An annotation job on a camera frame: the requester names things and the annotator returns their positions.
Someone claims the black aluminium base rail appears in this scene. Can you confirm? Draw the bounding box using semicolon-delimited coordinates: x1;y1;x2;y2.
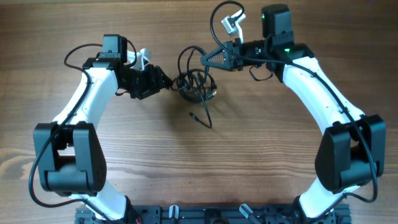
74;204;352;224

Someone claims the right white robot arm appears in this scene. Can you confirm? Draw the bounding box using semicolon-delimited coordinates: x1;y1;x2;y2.
201;4;386;223

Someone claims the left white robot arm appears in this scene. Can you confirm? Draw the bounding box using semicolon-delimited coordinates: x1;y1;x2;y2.
28;34;173;223

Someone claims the black usb cable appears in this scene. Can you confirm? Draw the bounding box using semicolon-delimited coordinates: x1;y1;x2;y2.
170;45;218;129

